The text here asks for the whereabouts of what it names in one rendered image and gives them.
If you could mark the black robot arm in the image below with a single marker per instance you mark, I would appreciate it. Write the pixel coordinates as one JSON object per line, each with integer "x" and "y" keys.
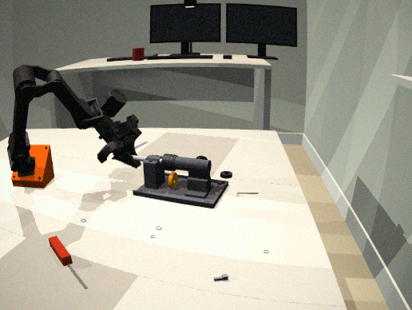
{"x": 26, "y": 89}

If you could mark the red-handled screwdriver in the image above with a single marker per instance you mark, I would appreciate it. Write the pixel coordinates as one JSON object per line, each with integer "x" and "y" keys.
{"x": 63, "y": 256}

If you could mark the dark grey bolt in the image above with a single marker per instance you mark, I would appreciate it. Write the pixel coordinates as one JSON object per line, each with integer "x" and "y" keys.
{"x": 223, "y": 277}

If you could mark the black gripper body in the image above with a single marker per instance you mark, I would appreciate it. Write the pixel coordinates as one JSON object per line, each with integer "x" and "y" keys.
{"x": 113, "y": 144}

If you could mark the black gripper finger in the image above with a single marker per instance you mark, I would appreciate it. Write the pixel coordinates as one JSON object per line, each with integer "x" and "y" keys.
{"x": 132, "y": 150}
{"x": 125, "y": 157}

